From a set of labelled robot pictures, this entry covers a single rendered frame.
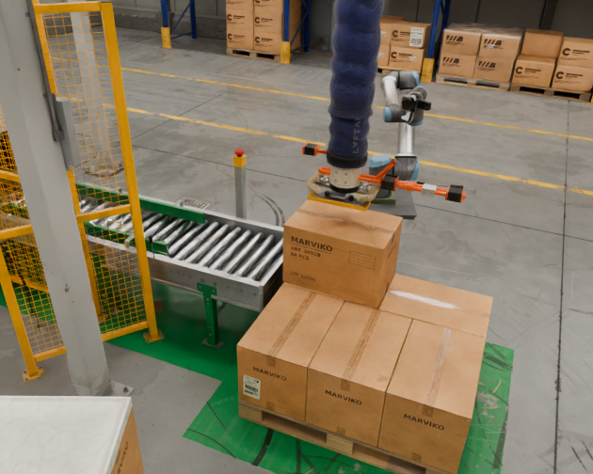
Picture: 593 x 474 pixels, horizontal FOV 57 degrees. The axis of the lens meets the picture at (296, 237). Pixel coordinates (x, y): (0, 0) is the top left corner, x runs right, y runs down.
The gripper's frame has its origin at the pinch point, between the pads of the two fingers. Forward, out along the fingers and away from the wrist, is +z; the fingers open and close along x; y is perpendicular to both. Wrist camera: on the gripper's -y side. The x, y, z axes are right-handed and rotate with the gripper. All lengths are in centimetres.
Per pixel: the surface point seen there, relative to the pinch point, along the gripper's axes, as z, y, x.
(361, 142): 26.8, 18.7, -11.9
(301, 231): 41, 45, -65
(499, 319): -49, -75, -158
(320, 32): -821, 339, -121
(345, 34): 33, 29, 42
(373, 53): 27.5, 16.9, 34.0
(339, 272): 42, 21, -86
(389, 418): 104, -27, -120
